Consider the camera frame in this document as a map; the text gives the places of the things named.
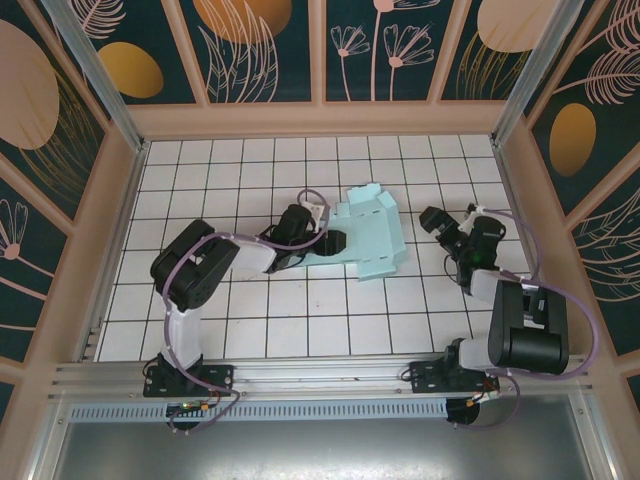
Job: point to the grey metal sheet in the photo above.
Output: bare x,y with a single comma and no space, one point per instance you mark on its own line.
320,450

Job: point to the aluminium mounting rail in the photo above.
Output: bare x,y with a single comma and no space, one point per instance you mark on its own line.
320,372

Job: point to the aluminium corner post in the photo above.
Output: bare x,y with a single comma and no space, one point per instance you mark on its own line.
530,75
100,80

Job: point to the light teal paper box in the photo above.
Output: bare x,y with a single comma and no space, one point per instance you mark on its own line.
372,235

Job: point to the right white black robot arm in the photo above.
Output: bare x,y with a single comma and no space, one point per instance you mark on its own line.
525,340

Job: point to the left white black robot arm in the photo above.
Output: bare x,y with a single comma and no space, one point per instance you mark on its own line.
182,330

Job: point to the left aluminium corner post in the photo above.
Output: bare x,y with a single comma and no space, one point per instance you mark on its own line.
100,80

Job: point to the right aluminium corner post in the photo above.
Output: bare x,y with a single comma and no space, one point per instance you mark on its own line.
530,75

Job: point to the left aluminium side rail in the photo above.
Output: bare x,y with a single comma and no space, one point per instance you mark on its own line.
117,245

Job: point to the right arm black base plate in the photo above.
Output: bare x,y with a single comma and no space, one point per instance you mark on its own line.
425,377

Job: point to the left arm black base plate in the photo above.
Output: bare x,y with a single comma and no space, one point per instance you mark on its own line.
215,380

